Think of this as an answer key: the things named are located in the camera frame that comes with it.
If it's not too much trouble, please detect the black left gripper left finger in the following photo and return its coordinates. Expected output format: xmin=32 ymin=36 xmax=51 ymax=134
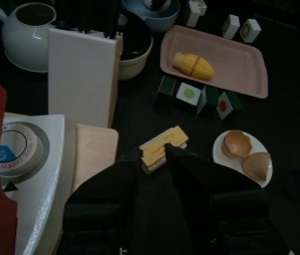
xmin=57 ymin=148 xmax=143 ymax=255

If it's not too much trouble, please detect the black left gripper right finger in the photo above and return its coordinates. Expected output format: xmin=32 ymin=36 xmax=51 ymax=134
xmin=162 ymin=142 xmax=287 ymax=255

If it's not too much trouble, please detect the white plate with bread rolls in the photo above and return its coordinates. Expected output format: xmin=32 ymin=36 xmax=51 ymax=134
xmin=211 ymin=129 xmax=274 ymax=189

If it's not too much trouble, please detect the brown toy eggshell half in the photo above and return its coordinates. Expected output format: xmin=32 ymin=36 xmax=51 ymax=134
xmin=219 ymin=129 xmax=253 ymax=159
xmin=239 ymin=151 xmax=271 ymax=183

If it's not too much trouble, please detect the light wooden cutting board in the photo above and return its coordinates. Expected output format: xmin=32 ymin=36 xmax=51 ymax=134
xmin=71 ymin=123 xmax=120 ymax=194

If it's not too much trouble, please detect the yellow toy butter block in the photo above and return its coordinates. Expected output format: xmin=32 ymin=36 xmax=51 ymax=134
xmin=137 ymin=125 xmax=190 ymax=175

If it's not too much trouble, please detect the sushi block with red dot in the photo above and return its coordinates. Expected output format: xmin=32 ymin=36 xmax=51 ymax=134
xmin=214 ymin=91 xmax=244 ymax=122

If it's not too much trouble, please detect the dark green sushi block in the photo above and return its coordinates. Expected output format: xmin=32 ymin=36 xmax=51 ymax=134
xmin=195 ymin=85 xmax=220 ymax=116
xmin=152 ymin=76 xmax=178 ymax=108

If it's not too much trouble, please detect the sushi block with green dot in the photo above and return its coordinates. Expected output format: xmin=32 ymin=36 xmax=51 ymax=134
xmin=171 ymin=81 xmax=204 ymax=113

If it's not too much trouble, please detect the white knife block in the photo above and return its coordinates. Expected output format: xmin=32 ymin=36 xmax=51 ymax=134
xmin=47 ymin=27 xmax=124 ymax=129

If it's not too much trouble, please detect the yellow toy corn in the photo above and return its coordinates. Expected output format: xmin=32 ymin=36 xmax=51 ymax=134
xmin=170 ymin=51 xmax=215 ymax=82

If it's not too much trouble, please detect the pink plastic tray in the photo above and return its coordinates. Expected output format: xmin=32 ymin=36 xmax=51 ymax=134
xmin=158 ymin=24 xmax=270 ymax=100

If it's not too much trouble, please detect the cream pot with dark inside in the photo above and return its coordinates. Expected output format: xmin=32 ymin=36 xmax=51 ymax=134
xmin=117 ymin=12 xmax=154 ymax=82

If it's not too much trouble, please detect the white ceramic teapot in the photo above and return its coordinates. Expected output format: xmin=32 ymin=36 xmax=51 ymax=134
xmin=0 ymin=2 xmax=59 ymax=74

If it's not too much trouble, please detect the white toy block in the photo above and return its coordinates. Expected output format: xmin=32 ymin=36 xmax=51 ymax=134
xmin=219 ymin=14 xmax=240 ymax=41
xmin=238 ymin=18 xmax=262 ymax=45
xmin=183 ymin=0 xmax=207 ymax=28

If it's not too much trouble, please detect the light blue bowl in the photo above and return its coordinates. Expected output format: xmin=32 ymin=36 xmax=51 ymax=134
xmin=120 ymin=0 xmax=180 ymax=35

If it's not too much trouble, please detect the white toy iron red handle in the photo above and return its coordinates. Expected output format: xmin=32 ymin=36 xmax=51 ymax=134
xmin=0 ymin=76 xmax=79 ymax=255

